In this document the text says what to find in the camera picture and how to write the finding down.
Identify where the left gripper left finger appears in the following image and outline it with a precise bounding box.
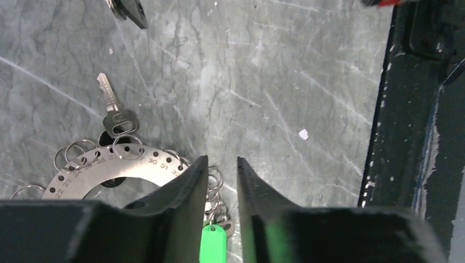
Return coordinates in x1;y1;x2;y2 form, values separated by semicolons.
1;156;208;262

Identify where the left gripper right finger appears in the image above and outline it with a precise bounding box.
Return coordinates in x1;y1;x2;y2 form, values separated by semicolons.
237;157;447;262

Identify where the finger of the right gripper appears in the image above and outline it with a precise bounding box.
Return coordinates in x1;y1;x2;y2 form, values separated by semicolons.
106;0;148;29

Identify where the numbered metal key ring disc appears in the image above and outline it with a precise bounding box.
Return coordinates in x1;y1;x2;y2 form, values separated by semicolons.
32;139;191;209

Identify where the silver key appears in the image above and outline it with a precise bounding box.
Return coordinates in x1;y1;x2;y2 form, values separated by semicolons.
97;72;139;138

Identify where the green key tag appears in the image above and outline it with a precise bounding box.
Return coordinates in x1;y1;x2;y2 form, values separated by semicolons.
199;224;227;263

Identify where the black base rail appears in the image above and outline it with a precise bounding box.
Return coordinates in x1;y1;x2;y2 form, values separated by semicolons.
358;1;464;256

